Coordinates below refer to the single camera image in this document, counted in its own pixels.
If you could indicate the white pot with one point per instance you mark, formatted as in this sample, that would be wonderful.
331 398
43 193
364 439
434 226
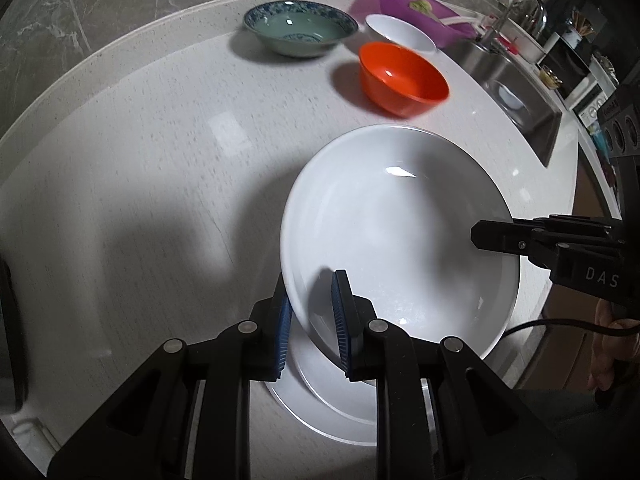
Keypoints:
530 49

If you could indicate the blue-white chopstick holder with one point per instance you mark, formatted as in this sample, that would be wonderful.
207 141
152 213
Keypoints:
575 37

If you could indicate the steel sink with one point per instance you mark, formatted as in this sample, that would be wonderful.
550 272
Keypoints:
530 110

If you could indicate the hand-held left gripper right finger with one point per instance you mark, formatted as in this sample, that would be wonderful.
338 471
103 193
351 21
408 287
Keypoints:
345 330

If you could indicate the person's right hand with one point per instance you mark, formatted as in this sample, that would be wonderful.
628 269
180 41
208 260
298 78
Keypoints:
607 355

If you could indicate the white microwave oven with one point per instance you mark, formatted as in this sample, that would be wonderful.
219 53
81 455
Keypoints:
575 77

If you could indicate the large white plate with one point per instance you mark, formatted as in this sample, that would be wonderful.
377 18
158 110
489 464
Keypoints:
320 427

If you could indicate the blue patterned bowl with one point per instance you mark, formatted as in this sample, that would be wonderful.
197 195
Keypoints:
295 30

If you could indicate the green vegetable stem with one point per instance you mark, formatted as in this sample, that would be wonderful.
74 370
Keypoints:
421 6

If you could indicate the small glass bowl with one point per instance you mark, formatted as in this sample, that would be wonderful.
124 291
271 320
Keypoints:
549 78

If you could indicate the small white bowl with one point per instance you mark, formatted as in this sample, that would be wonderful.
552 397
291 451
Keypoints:
400 32

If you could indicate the white spoon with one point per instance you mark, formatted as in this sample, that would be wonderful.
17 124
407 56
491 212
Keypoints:
457 20

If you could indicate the orange bowl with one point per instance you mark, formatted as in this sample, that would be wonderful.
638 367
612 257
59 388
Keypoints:
400 80

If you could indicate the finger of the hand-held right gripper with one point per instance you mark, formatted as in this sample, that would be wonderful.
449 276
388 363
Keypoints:
500 237

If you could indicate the steel faucet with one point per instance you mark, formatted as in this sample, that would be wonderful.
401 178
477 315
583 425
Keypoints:
525 7

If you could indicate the red sink holder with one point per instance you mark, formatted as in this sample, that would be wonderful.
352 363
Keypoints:
502 40

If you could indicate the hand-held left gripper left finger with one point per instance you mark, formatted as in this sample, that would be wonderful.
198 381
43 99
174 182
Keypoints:
282 340

